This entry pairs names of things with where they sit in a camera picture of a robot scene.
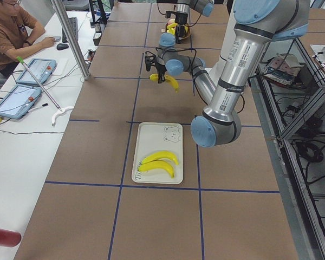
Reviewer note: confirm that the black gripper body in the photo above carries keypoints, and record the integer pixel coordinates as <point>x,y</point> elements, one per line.
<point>160,68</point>
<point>181,19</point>

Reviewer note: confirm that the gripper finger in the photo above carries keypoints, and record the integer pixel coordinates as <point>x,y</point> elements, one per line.
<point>183,32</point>
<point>161,77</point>
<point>176,33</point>

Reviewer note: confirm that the yellow banana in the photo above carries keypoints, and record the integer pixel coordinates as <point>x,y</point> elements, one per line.
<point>169,79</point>
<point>158,164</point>
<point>171,28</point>
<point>161,155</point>

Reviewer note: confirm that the brown wicker basket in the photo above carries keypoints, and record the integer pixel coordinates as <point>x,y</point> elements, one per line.
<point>188,33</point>

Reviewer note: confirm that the cream bear-print tray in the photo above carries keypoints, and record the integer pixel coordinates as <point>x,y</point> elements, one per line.
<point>153,137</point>

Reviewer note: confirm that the black computer mouse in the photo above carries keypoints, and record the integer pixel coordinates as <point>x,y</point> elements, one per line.
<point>62,46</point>

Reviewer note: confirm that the white curved plastic piece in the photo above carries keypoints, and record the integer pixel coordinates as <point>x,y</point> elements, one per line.
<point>59,113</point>

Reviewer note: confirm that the far teach pendant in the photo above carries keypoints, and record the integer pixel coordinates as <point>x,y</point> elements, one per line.
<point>41,68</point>

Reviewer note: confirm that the teach pendant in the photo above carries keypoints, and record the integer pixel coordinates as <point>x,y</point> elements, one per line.
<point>41,68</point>
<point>19,100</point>

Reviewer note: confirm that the pink reach stick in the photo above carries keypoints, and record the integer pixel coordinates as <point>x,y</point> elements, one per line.
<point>36,79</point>

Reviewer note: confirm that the near teach pendant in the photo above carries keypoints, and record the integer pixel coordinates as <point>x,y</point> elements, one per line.
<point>19,100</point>

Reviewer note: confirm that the person in brown shirt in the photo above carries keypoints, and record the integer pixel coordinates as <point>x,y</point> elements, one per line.
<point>19,31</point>

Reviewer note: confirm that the red cylinder bottle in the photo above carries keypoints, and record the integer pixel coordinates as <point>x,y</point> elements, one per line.
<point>9,238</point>

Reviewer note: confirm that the aluminium frame post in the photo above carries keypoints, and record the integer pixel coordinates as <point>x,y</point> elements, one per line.
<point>66,26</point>

